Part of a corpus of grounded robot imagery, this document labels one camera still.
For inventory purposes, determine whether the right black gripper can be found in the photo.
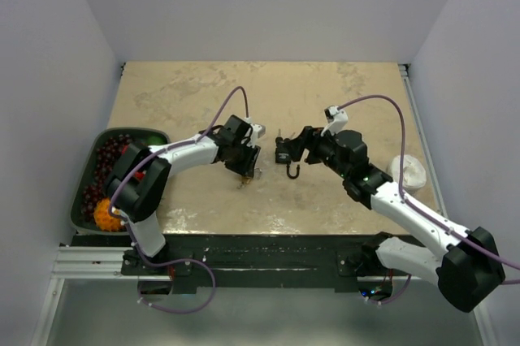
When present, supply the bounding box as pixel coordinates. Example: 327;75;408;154
282;125;349;179

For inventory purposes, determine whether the brass padlock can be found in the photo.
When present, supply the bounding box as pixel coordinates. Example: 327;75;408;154
241;167;262;185

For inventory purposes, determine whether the black padlock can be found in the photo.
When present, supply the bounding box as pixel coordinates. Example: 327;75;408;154
275;145;300;179

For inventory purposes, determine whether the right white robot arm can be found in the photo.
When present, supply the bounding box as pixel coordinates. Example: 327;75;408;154
283;126;505;313

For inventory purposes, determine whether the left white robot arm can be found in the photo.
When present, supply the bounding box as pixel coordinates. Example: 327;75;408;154
103;115;266;275

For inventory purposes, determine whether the green toy lime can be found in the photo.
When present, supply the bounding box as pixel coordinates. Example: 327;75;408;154
146;136;168;146

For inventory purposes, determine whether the dark red grape bunch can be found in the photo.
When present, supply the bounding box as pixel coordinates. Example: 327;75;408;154
80;133;135;223

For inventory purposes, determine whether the dark green fruit tray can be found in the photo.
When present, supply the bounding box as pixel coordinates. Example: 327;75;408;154
70;127;170;236

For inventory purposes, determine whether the orange toy pineapple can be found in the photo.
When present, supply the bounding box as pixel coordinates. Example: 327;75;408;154
93;198;124;232

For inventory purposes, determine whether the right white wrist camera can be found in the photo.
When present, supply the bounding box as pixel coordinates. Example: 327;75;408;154
320;106;349;137

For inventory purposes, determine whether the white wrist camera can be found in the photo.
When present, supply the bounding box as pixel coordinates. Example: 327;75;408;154
245;117;266;147
320;106;349;137

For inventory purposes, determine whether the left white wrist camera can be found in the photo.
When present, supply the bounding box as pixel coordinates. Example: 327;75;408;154
245;117;266;147

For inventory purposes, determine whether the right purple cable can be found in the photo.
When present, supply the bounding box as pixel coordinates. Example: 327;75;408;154
339;94;520;305

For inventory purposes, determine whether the purple cable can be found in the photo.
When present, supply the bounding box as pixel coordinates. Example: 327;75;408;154
109;85;251;314
339;94;520;305

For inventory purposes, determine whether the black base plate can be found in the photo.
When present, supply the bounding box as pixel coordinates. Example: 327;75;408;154
71;234;402;301

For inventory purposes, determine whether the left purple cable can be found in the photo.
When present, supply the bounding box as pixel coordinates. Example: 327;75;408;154
109;85;251;314

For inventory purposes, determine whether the aluminium frame rail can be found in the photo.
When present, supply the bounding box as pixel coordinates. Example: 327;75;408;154
52;244;483;281

